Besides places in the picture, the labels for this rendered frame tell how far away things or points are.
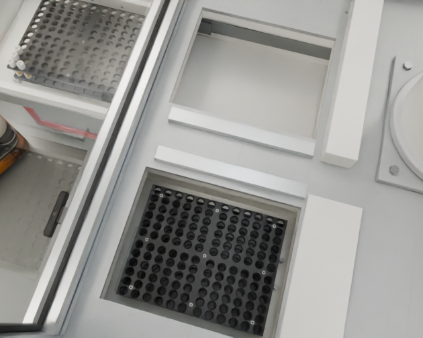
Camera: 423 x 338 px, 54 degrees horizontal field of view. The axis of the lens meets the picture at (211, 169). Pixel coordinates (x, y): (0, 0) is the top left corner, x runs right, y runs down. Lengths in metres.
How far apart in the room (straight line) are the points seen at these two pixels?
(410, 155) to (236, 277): 0.32
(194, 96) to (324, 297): 0.44
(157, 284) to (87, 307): 0.10
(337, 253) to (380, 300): 0.09
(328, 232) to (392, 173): 0.14
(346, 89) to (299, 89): 0.18
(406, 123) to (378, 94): 0.09
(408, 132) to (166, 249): 0.40
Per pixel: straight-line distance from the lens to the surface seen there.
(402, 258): 0.67
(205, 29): 0.89
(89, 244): 0.59
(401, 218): 0.68
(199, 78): 0.85
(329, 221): 0.63
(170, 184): 0.75
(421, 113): 0.66
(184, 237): 0.66
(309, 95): 0.85
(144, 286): 0.65
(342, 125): 0.66
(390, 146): 0.70
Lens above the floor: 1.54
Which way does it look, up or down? 70 degrees down
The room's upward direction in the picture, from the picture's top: 3 degrees clockwise
